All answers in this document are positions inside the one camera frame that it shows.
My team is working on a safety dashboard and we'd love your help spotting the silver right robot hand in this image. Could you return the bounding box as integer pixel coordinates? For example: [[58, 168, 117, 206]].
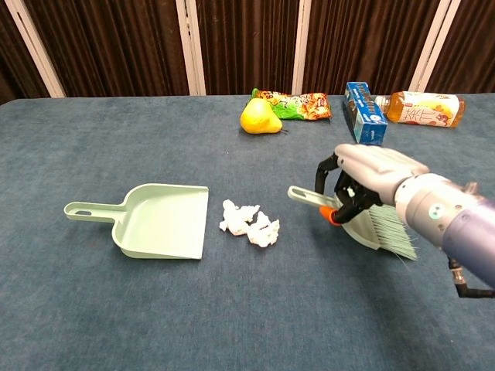
[[315, 143, 431, 226]]

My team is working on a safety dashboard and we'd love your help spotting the mint green hand broom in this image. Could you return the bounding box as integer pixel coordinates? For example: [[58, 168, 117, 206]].
[[287, 185, 421, 262]]

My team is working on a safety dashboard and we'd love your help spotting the mint green plastic dustpan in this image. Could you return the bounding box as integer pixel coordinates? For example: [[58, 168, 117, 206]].
[[63, 182, 210, 260]]

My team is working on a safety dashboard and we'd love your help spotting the blue rectangular carton box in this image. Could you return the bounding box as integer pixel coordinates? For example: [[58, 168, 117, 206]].
[[343, 81, 389, 147]]

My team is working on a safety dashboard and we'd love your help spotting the amber tea plastic bottle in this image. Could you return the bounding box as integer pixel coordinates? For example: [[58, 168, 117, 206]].
[[374, 90, 467, 128]]

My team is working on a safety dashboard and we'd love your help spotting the green orange snack bag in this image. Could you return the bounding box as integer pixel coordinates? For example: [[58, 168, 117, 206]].
[[251, 87, 333, 121]]

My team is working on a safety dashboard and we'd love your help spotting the yellow pear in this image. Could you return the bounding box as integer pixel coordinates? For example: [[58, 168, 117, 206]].
[[240, 97, 289, 136]]

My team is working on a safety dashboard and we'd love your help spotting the brown pleated curtain panel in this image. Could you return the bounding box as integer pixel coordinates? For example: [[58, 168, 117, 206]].
[[425, 0, 495, 94], [195, 0, 303, 96], [0, 0, 50, 104], [22, 0, 190, 97], [302, 0, 442, 96]]

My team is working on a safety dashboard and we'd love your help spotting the crumpled white paper wad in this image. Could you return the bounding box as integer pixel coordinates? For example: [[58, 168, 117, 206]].
[[218, 199, 261, 235], [246, 211, 281, 248]]

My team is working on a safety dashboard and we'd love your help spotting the blue carpet table cover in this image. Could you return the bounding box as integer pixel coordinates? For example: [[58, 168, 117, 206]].
[[0, 92, 495, 371]]

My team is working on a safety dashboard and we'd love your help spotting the white screen frame post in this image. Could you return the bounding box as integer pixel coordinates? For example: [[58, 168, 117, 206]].
[[3, 0, 67, 98], [176, 0, 207, 97], [292, 0, 326, 96], [408, 0, 462, 94]]

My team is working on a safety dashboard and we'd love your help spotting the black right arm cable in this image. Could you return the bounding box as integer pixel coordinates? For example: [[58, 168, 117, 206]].
[[446, 254, 495, 300]]

